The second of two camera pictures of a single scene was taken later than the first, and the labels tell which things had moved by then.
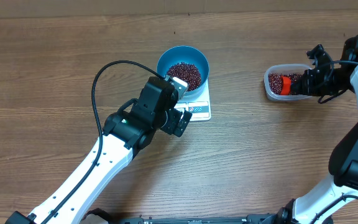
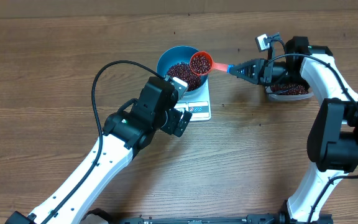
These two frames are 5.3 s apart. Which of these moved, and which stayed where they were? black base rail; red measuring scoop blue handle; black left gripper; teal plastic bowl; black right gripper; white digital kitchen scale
Moved: black right gripper; red measuring scoop blue handle
Stayed: black base rail; white digital kitchen scale; black left gripper; teal plastic bowl
